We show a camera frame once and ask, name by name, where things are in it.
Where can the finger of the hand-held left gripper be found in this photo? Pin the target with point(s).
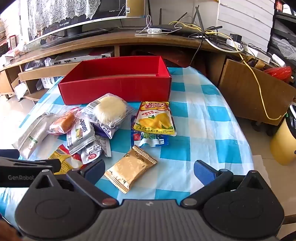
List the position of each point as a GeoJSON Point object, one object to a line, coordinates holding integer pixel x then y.
{"type": "Point", "coordinates": [34, 165]}
{"type": "Point", "coordinates": [9, 153]}

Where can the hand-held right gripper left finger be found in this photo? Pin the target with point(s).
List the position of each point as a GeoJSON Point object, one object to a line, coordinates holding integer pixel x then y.
{"type": "Point", "coordinates": [96, 168]}

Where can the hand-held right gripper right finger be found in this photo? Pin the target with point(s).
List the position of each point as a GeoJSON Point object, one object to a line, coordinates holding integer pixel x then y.
{"type": "Point", "coordinates": [204, 172]}

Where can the white packet red logo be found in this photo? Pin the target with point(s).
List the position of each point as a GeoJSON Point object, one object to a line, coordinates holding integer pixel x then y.
{"type": "Point", "coordinates": [91, 155]}

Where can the silver grey snack packet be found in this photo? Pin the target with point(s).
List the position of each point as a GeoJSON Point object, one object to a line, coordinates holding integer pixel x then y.
{"type": "Point", "coordinates": [32, 136]}

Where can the yellow red snack packet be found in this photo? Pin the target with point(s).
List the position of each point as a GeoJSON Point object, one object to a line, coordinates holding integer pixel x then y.
{"type": "Point", "coordinates": [66, 160]}

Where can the white wafer packet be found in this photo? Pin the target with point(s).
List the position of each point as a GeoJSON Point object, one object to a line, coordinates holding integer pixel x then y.
{"type": "Point", "coordinates": [79, 136]}

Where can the red cardboard box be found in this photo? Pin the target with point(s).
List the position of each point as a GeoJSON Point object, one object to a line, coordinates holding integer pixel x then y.
{"type": "Point", "coordinates": [115, 90]}

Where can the gold snack packet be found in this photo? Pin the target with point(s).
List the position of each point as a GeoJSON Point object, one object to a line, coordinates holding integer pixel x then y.
{"type": "Point", "coordinates": [129, 169]}

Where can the purple snack packet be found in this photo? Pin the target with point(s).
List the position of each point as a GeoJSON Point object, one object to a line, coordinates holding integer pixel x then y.
{"type": "Point", "coordinates": [101, 131]}

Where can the orange bread packet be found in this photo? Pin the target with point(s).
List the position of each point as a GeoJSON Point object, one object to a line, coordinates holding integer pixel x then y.
{"type": "Point", "coordinates": [64, 122]}

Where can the silver wrapped cake packet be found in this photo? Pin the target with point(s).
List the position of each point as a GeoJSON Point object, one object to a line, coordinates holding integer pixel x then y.
{"type": "Point", "coordinates": [111, 110]}

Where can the blue snack packet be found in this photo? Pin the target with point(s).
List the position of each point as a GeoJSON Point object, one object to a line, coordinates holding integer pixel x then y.
{"type": "Point", "coordinates": [150, 141]}

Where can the yellow dried mango packet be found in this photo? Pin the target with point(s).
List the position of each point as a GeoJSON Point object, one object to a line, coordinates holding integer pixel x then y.
{"type": "Point", "coordinates": [153, 120]}

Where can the white cardboard box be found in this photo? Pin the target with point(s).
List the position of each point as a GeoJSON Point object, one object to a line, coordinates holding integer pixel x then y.
{"type": "Point", "coordinates": [49, 82]}

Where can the yellow trash bin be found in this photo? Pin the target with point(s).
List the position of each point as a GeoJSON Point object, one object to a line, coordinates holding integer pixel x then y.
{"type": "Point", "coordinates": [282, 143]}

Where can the brown cardboard box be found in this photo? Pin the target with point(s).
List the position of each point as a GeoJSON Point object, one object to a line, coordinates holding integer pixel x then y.
{"type": "Point", "coordinates": [249, 92]}

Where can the clear plastic bag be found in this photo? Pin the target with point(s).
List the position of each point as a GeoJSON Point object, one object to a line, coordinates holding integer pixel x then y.
{"type": "Point", "coordinates": [37, 64]}

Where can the silver audio receiver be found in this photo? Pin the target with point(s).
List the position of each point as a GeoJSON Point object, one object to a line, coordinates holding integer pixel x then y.
{"type": "Point", "coordinates": [76, 59]}

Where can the red framed picture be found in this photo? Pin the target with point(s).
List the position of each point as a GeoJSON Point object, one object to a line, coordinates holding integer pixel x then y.
{"type": "Point", "coordinates": [12, 41]}

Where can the red round object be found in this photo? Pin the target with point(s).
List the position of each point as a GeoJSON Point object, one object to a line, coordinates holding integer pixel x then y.
{"type": "Point", "coordinates": [94, 52]}

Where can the red plastic bag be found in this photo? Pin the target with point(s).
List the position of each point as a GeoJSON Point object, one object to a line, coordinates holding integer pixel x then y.
{"type": "Point", "coordinates": [279, 73]}

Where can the wooden television stand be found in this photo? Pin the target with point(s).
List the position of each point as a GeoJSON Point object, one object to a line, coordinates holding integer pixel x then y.
{"type": "Point", "coordinates": [92, 41]}

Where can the white power strip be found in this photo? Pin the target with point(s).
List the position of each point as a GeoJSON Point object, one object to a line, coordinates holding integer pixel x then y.
{"type": "Point", "coordinates": [259, 54]}

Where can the black power adapter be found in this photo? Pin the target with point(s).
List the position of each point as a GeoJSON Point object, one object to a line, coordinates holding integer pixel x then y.
{"type": "Point", "coordinates": [234, 37]}

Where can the black router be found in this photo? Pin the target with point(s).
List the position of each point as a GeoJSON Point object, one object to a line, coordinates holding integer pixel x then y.
{"type": "Point", "coordinates": [182, 29]}

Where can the white charger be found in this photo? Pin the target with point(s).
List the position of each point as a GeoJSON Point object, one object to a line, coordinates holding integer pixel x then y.
{"type": "Point", "coordinates": [154, 30]}

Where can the white lace cloth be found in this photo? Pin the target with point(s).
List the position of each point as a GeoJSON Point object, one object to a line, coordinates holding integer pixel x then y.
{"type": "Point", "coordinates": [57, 11]}

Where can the black shelf rack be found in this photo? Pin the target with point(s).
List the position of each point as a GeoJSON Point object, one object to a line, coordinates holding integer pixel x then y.
{"type": "Point", "coordinates": [284, 34]}

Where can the television monitor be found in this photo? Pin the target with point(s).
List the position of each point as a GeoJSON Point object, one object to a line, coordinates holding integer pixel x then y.
{"type": "Point", "coordinates": [111, 9]}

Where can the brown framed board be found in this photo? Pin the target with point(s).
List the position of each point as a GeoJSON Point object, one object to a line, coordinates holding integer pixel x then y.
{"type": "Point", "coordinates": [135, 8]}

